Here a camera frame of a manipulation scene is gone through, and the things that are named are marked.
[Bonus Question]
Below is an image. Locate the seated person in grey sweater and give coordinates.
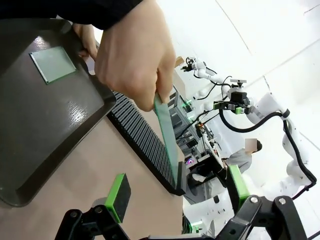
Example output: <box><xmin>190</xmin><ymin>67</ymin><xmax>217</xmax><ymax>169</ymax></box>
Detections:
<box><xmin>187</xmin><ymin>138</ymin><xmax>263</xmax><ymax>197</ymax></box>

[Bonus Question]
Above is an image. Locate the person's left hand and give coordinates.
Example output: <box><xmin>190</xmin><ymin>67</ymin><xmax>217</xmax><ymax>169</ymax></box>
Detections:
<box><xmin>71</xmin><ymin>23</ymin><xmax>99</xmax><ymax>60</ymax></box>

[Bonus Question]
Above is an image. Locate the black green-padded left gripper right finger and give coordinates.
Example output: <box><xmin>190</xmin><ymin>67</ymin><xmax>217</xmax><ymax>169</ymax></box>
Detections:
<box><xmin>217</xmin><ymin>164</ymin><xmax>309</xmax><ymax>240</ymax></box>

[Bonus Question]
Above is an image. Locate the person's black-sleeved right forearm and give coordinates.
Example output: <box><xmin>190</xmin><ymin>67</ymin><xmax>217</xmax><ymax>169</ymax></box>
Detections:
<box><xmin>0</xmin><ymin>0</ymin><xmax>157</xmax><ymax>31</ymax></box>

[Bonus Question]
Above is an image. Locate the black slotted PCB rack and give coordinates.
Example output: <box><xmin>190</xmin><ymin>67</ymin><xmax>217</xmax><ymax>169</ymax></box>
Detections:
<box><xmin>106</xmin><ymin>87</ymin><xmax>187</xmax><ymax>197</ymax></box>

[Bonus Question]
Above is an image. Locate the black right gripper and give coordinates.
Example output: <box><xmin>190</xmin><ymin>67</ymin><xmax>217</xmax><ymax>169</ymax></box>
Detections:
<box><xmin>213</xmin><ymin>91</ymin><xmax>252</xmax><ymax>115</ymax></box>

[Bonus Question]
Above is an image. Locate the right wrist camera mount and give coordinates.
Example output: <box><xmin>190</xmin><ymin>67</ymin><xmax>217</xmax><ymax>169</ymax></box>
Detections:
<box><xmin>229</xmin><ymin>78</ymin><xmax>248</xmax><ymax>88</ymax></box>

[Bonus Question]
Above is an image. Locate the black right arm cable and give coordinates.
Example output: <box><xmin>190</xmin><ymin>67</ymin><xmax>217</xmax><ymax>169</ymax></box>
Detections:
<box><xmin>219</xmin><ymin>108</ymin><xmax>318</xmax><ymax>200</ymax></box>

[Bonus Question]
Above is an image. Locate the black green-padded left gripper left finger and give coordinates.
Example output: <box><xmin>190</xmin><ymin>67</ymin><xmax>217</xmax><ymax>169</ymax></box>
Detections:
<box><xmin>54</xmin><ymin>172</ymin><xmax>141</xmax><ymax>240</ymax></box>

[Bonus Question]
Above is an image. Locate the green rectangular circuit board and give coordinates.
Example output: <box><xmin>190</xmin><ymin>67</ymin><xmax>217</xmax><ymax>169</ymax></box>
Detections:
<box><xmin>29</xmin><ymin>46</ymin><xmax>77</xmax><ymax>85</ymax></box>
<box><xmin>153</xmin><ymin>93</ymin><xmax>181</xmax><ymax>187</ymax></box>

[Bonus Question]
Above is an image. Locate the dark brown plastic tray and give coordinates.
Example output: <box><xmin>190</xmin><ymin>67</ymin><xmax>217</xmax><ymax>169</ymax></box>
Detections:
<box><xmin>0</xmin><ymin>18</ymin><xmax>118</xmax><ymax>208</ymax></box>

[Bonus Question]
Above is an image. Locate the person's right hand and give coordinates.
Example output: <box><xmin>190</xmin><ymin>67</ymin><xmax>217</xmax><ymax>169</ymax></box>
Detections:
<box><xmin>95</xmin><ymin>0</ymin><xmax>178</xmax><ymax>113</ymax></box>

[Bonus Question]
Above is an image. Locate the electronics equipment shelf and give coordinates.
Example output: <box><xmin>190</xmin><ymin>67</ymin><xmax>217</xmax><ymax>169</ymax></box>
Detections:
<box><xmin>171</xmin><ymin>86</ymin><xmax>201</xmax><ymax>161</ymax></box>

